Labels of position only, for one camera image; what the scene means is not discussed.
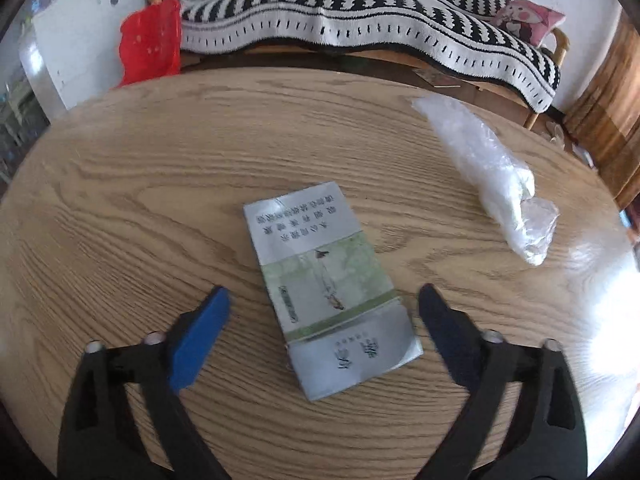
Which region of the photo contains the pink cartoon cushion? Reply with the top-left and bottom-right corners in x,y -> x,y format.
492,0 -> 566,47

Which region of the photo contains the grey green cigarette pack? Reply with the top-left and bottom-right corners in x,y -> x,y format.
243,181 -> 425,402

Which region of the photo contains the brown curtain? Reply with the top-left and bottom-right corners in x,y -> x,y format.
565,7 -> 640,206

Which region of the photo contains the red plastic chair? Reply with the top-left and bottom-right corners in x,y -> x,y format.
117,0 -> 182,88

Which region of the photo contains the clear plastic bag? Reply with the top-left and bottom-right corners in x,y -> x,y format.
411,96 -> 560,267

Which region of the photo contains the white cabinet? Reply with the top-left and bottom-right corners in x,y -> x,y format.
20,0 -> 151,123

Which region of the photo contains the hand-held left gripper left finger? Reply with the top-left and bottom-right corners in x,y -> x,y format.
56,286 -> 233,480

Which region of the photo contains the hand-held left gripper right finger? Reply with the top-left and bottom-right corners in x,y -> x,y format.
415,284 -> 588,480

